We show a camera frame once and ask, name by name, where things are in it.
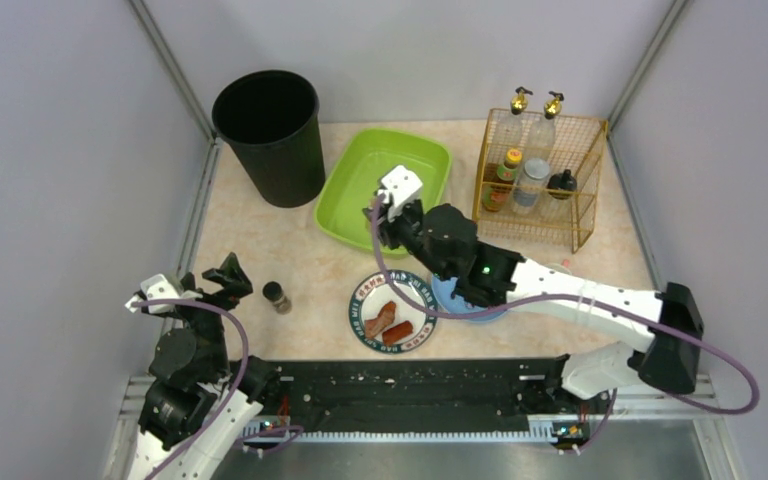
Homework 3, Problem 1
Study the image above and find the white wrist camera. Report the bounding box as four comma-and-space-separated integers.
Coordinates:
124, 274, 184, 315
375, 165, 423, 222

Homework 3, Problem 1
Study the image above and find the brown meat piece left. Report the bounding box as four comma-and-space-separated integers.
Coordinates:
364, 301, 397, 339

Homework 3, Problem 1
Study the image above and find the blue plate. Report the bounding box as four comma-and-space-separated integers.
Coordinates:
431, 276, 506, 324

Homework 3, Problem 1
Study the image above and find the red sausage piece on plate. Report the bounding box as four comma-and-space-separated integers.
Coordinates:
382, 321, 414, 346

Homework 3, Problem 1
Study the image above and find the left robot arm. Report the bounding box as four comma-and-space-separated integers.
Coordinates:
125, 253, 279, 479

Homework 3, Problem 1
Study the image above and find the black plastic trash bin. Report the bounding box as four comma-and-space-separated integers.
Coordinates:
211, 70, 326, 208

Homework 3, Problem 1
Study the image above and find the green plastic basin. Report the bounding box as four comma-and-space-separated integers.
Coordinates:
314, 128, 452, 252

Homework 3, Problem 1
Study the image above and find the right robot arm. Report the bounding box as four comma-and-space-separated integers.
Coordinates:
363, 200, 704, 399

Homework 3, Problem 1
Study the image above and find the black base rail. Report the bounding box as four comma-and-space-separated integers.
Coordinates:
239, 357, 610, 448

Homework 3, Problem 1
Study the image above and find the black lid jar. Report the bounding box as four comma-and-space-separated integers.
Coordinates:
546, 169, 578, 201

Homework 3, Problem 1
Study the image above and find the white plate with green rim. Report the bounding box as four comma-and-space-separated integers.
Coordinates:
348, 270, 439, 355

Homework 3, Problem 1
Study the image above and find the clear glass bottle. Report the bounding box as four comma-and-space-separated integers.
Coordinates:
525, 91, 565, 161

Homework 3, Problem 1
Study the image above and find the small dark spice bottle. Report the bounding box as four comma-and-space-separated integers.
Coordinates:
262, 281, 292, 314

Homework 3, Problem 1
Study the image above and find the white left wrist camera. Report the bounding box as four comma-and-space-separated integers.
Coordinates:
124, 274, 184, 315

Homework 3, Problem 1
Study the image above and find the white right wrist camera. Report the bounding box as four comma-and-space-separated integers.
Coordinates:
375, 165, 423, 222

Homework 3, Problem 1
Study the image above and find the gold wire rack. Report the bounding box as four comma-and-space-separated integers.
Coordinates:
471, 108, 607, 252

